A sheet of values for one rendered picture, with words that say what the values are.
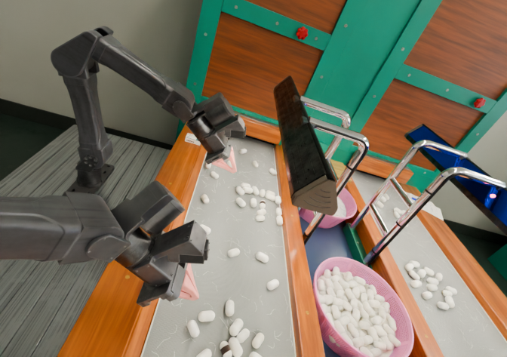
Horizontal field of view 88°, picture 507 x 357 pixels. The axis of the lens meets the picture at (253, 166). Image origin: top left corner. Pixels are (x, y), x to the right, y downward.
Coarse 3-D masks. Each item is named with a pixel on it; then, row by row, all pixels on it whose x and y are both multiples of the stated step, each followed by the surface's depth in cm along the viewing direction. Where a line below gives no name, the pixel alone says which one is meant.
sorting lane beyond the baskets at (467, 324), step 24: (360, 192) 119; (384, 216) 110; (408, 240) 101; (432, 240) 107; (432, 264) 94; (456, 288) 88; (432, 312) 76; (456, 312) 79; (480, 312) 82; (456, 336) 72; (480, 336) 74
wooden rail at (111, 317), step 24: (192, 144) 101; (168, 168) 85; (192, 168) 89; (192, 192) 83; (120, 264) 55; (96, 288) 50; (120, 288) 51; (96, 312) 46; (120, 312) 48; (144, 312) 50; (72, 336) 43; (96, 336) 44; (120, 336) 45; (144, 336) 48
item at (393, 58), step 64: (256, 0) 95; (320, 0) 95; (384, 0) 94; (448, 0) 94; (192, 64) 106; (256, 64) 107; (320, 64) 106; (384, 64) 105; (448, 64) 106; (384, 128) 122; (448, 128) 122
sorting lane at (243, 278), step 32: (224, 160) 104; (256, 160) 112; (224, 192) 88; (224, 224) 77; (256, 224) 81; (224, 256) 68; (224, 288) 61; (256, 288) 63; (288, 288) 66; (160, 320) 51; (224, 320) 55; (256, 320) 57; (288, 320) 60; (160, 352) 47; (192, 352) 49; (288, 352) 54
